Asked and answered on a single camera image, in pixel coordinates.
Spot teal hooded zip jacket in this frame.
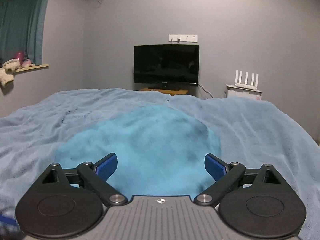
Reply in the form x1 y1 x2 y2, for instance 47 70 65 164
55 106 220 197

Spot light blue bed blanket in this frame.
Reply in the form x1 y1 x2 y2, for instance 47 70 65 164
1 88 319 239

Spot white small cabinet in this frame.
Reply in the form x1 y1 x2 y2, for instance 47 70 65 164
225 84 262 100

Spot white wifi router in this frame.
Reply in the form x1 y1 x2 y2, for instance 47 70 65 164
234 70 260 93

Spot wooden tv stand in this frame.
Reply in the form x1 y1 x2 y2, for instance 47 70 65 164
140 88 189 96

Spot wooden window sill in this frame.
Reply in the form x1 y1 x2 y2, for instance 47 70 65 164
15 64 49 74

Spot plush toys on sill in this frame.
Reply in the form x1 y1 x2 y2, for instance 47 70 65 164
0 51 35 88

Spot black flat television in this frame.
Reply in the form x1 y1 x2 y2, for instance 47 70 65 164
133 44 200 86

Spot teal window curtain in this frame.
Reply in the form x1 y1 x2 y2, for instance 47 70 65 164
1 0 48 65

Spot white wall socket strip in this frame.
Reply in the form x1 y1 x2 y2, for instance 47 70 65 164
168 34 198 43

